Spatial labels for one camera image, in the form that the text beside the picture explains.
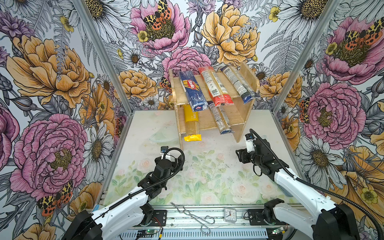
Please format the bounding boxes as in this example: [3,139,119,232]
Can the clear spaghetti bag blue end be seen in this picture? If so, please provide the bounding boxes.
[208,101,234,135]

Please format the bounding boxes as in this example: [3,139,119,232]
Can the yellow Pastatime spaghetti bag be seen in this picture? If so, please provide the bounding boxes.
[184,105,202,142]

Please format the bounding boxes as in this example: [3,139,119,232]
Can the red spaghetti bag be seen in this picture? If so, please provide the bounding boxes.
[198,66,234,107]

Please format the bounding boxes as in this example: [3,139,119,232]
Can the blue Barilla spaghetti box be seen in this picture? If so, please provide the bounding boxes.
[179,71,208,112]

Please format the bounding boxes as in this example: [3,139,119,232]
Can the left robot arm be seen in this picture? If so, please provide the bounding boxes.
[62,154,185,240]

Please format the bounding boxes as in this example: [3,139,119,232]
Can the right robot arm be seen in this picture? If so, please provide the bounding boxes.
[236,134,360,240]

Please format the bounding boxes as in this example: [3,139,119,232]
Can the wooden two-tier shelf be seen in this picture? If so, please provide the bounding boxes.
[169,63,260,148]

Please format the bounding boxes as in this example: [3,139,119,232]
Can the white blue packet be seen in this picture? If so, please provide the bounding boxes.
[92,204,100,212]

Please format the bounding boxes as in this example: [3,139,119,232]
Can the small white clock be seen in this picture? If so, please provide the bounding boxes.
[224,208,237,223]

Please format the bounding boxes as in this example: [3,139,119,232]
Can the metal tongs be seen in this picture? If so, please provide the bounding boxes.
[171,202,216,236]

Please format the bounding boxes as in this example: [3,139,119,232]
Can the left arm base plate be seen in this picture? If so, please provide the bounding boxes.
[137,210,168,227]

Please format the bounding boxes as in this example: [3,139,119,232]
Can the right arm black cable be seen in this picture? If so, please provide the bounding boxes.
[249,128,384,240]

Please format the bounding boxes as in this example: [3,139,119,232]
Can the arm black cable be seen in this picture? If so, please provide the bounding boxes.
[249,128,384,240]
[89,147,186,214]

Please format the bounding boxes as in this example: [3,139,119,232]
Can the aluminium front rail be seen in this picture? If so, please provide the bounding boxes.
[74,204,340,240]

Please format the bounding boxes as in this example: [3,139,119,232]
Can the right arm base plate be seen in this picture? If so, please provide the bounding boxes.
[246,209,275,226]

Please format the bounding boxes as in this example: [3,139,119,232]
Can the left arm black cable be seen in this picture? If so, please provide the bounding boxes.
[89,147,186,214]

